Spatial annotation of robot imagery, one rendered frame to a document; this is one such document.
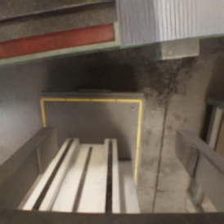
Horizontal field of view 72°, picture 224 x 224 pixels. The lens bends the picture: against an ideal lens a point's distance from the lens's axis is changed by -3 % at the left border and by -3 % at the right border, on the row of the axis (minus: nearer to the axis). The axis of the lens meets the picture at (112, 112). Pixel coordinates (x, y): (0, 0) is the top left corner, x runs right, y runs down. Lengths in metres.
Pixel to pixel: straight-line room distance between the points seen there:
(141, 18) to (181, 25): 0.12
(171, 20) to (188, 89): 1.00
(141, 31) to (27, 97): 1.21
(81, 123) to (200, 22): 0.84
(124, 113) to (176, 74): 0.59
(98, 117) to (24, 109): 0.76
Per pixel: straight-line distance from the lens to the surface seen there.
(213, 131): 1.46
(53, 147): 0.16
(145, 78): 1.34
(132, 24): 0.50
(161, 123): 1.47
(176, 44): 0.65
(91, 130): 1.09
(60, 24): 0.52
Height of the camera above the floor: 1.31
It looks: 73 degrees down
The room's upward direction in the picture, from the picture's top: 179 degrees counter-clockwise
